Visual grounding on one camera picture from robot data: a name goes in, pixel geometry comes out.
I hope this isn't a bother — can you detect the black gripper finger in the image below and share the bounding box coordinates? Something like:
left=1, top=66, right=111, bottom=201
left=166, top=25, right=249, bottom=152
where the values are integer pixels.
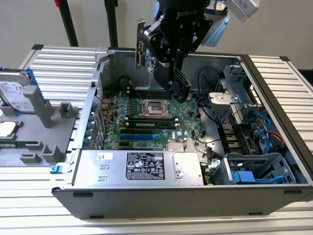
left=143, top=23, right=173, bottom=63
left=174, top=21, right=213, bottom=71

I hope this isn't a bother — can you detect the green graphics card black fan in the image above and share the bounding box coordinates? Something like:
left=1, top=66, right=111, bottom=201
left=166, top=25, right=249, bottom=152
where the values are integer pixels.
left=135, top=19, right=192, bottom=104

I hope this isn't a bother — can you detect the black RAM slot bank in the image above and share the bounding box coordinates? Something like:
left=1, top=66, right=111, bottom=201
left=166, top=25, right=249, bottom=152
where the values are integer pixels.
left=124, top=116, right=179, bottom=130
left=127, top=85, right=172, bottom=100

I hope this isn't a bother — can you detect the metal CPU socket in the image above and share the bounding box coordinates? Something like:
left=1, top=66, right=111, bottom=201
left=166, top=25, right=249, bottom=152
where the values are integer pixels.
left=138, top=98, right=170, bottom=118

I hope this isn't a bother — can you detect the silver metal drive cage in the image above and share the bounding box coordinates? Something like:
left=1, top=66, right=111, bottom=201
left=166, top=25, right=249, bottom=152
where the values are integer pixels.
left=207, top=64, right=264, bottom=125

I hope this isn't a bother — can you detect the green motherboard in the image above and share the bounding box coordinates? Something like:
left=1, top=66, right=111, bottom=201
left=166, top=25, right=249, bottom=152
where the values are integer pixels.
left=99, top=88, right=211, bottom=167

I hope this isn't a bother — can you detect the metal rear port stack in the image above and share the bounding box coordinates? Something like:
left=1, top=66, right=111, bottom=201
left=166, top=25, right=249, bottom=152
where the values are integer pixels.
left=99, top=97, right=114, bottom=128

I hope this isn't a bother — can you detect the black stand pole red clamp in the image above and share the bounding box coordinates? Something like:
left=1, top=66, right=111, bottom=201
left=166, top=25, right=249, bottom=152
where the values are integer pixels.
left=54, top=0, right=79, bottom=47

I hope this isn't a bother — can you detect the long black expansion slot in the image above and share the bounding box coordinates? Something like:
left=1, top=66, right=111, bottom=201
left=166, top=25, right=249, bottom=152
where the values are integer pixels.
left=119, top=129, right=154, bottom=135

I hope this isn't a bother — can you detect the silver finned heatsink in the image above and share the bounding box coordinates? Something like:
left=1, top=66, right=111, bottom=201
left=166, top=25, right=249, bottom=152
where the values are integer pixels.
left=167, top=142, right=185, bottom=151

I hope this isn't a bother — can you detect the blue expansion slot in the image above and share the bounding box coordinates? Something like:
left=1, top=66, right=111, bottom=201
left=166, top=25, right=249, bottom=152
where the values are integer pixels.
left=119, top=134, right=154, bottom=142

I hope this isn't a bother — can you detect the silver power supply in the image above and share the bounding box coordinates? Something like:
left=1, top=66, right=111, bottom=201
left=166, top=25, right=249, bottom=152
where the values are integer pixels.
left=72, top=149, right=205, bottom=187

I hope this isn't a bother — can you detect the blue plastic drive latch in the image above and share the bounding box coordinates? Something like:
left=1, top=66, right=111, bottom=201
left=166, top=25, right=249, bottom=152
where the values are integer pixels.
left=232, top=170, right=284, bottom=185

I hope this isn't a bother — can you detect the hard disk blue carrier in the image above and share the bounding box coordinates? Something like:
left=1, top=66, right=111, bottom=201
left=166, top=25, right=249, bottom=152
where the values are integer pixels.
left=0, top=66, right=47, bottom=117

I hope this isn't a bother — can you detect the open grey PC case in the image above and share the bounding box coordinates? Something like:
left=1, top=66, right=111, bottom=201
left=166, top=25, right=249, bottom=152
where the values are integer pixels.
left=51, top=46, right=313, bottom=220

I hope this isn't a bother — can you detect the grey parts rack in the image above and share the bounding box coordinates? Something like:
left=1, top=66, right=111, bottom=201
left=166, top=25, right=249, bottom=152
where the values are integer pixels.
left=0, top=84, right=83, bottom=168

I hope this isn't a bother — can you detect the silver CPU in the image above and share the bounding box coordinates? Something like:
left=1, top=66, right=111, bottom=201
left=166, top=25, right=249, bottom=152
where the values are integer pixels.
left=0, top=120, right=18, bottom=140

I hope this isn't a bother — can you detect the green RAM stick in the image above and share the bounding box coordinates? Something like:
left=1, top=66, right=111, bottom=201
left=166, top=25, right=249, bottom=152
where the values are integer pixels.
left=0, top=141, right=27, bottom=149

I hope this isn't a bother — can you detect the black wire loop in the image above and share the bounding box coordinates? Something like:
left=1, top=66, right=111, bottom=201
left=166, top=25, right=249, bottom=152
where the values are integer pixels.
left=198, top=66, right=220, bottom=98

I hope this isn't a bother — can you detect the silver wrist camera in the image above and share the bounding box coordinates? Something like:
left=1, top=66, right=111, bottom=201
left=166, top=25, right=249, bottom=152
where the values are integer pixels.
left=224, top=0, right=260, bottom=23

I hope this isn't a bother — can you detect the black plastic fan duct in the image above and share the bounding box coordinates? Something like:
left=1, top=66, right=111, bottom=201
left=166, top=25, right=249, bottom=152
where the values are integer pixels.
left=217, top=121, right=250, bottom=154

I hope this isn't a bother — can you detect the blue wire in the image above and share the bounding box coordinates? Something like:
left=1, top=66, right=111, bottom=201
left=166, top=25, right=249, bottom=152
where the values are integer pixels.
left=253, top=110, right=273, bottom=157

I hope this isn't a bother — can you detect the red wire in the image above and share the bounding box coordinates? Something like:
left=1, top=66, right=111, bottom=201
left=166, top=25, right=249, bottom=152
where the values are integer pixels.
left=265, top=130, right=286, bottom=145

